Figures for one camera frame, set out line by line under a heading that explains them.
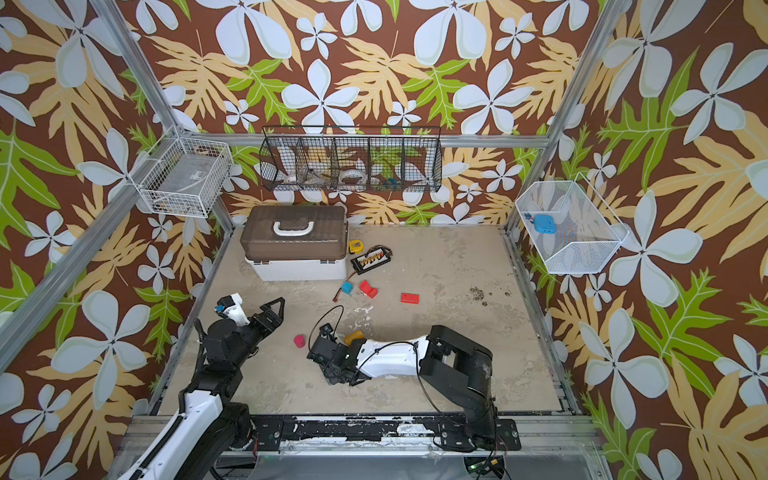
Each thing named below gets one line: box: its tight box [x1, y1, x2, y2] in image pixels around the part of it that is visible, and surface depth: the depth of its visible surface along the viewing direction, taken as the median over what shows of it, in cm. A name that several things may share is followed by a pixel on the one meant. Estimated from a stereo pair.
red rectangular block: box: [400, 293, 420, 305], surface depth 101 cm
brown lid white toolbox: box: [240, 205, 349, 281], surface depth 95 cm
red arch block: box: [359, 280, 379, 299], surface depth 102 cm
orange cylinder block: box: [344, 330, 365, 347], surface depth 93 cm
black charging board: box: [350, 248, 391, 275], surface depth 110 cm
